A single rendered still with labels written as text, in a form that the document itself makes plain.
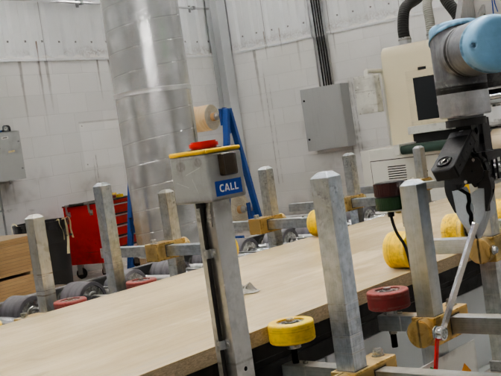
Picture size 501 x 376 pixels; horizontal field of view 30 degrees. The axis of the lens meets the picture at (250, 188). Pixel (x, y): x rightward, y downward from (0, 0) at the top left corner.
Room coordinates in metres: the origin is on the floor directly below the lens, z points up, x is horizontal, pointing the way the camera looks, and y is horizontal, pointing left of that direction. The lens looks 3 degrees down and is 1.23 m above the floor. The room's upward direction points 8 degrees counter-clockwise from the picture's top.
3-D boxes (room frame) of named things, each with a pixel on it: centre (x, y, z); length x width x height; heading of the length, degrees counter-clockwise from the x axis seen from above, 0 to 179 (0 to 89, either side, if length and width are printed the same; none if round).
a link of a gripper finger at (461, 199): (1.67, -0.38, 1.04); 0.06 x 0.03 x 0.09; 138
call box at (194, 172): (1.27, 0.05, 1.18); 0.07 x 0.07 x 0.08; 48
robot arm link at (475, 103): (1.65, -0.39, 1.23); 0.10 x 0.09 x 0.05; 48
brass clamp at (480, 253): (1.85, -0.47, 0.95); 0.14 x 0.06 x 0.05; 138
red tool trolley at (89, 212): (10.11, 1.65, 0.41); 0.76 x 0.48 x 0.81; 151
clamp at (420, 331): (1.67, -0.30, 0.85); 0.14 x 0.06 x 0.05; 138
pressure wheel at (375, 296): (1.75, -0.23, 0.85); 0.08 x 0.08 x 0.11
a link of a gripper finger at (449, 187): (1.65, -0.37, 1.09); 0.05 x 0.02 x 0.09; 48
